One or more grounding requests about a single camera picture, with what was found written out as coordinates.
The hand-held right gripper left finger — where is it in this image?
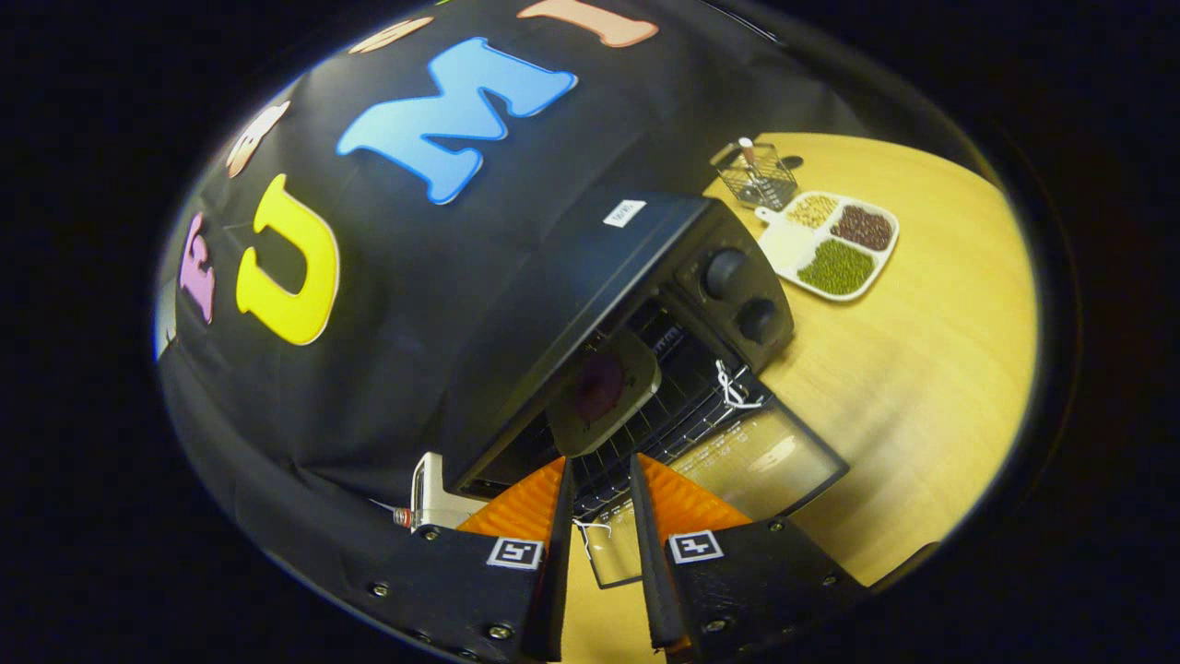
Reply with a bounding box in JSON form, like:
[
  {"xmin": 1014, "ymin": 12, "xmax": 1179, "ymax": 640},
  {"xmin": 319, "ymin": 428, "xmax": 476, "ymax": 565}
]
[{"xmin": 369, "ymin": 458, "xmax": 577, "ymax": 663}]

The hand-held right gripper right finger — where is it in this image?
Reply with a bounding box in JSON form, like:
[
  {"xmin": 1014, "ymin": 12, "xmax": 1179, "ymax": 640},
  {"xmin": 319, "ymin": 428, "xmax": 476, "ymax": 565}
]
[{"xmin": 630, "ymin": 452, "xmax": 867, "ymax": 651}]

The pink ham slice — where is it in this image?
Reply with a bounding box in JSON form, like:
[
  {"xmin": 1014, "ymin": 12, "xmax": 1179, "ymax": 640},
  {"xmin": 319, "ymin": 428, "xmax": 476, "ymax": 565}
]
[{"xmin": 576, "ymin": 350, "xmax": 625, "ymax": 423}]

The square cream plate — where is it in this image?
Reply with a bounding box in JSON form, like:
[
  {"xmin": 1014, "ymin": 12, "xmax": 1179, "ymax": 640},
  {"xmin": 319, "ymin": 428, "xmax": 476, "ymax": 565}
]
[{"xmin": 546, "ymin": 330, "xmax": 662, "ymax": 459}]

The black electric oven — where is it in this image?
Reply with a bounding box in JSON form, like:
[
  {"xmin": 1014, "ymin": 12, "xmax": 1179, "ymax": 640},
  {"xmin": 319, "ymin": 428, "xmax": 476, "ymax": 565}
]
[{"xmin": 442, "ymin": 191, "xmax": 849, "ymax": 591}]

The white appliance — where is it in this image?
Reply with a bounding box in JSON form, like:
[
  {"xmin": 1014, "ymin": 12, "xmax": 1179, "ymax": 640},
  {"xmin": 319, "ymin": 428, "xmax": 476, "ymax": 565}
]
[{"xmin": 410, "ymin": 452, "xmax": 490, "ymax": 531}]

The divided white bean tray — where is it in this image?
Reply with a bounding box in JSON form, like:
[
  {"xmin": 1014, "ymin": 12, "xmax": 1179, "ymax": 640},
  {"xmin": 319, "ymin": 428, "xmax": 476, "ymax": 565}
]
[{"xmin": 754, "ymin": 191, "xmax": 901, "ymax": 302}]

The metal wire holder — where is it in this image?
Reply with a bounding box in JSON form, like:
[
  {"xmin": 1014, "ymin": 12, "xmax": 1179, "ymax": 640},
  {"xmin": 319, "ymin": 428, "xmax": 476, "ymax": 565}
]
[{"xmin": 710, "ymin": 138, "xmax": 799, "ymax": 211}]

